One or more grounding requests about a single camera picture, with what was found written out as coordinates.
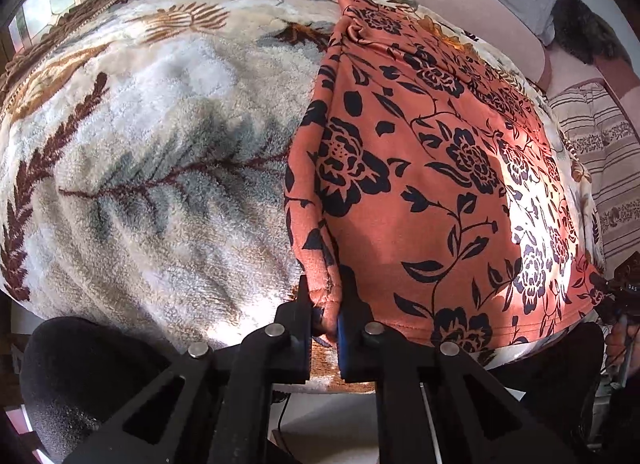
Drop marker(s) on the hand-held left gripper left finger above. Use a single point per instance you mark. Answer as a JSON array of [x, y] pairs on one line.
[[299, 344]]

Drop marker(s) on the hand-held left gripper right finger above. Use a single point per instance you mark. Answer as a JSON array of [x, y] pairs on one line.
[[344, 349]]

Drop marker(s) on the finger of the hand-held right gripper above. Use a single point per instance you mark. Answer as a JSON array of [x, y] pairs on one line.
[[609, 301]]

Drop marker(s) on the orange floral print garment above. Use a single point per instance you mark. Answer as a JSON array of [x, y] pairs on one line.
[[425, 168]]

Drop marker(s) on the person's right hand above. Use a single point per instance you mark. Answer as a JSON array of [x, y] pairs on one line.
[[625, 344]]

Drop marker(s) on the striped beige cushion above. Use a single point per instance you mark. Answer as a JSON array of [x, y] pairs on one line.
[[600, 143]]

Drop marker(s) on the dark furry cloth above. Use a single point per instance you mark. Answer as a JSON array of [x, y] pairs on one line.
[[585, 28]]

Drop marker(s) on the leaf print fleece blanket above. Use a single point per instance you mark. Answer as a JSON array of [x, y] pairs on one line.
[[150, 118]]

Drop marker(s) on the pink upholstered headboard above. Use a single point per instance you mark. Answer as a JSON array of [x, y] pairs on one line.
[[480, 8]]

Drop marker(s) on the brown quilted blanket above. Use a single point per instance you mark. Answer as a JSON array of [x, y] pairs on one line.
[[45, 43]]

